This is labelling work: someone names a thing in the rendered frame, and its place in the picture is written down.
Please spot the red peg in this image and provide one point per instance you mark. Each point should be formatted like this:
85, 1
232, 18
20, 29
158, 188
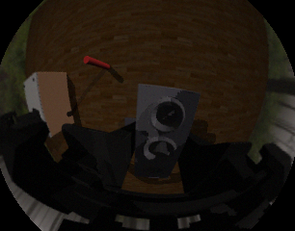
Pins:
92, 61

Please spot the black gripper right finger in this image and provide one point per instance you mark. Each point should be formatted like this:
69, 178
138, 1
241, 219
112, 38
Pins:
198, 159

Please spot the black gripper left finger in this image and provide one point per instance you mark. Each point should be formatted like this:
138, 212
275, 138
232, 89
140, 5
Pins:
116, 147

